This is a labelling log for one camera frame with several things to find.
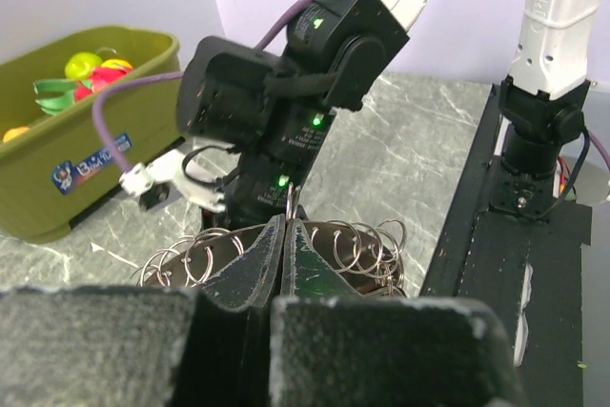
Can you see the green apple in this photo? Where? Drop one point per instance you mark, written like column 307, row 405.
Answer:
column 81, row 65

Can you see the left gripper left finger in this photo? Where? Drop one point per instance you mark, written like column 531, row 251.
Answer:
column 145, row 346

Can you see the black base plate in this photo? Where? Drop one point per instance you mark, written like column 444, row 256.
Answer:
column 513, row 238

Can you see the pink dragon fruit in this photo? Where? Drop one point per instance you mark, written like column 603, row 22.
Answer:
column 57, row 95

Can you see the olive green plastic bin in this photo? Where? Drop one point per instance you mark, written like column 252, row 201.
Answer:
column 58, row 167

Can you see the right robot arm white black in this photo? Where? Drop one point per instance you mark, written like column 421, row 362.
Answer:
column 274, row 111

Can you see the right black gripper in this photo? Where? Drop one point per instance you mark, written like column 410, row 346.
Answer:
column 254, row 191

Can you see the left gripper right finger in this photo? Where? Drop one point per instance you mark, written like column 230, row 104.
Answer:
column 330, row 346

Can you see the metal keyring disc with rings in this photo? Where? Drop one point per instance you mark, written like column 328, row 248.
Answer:
column 368, row 257

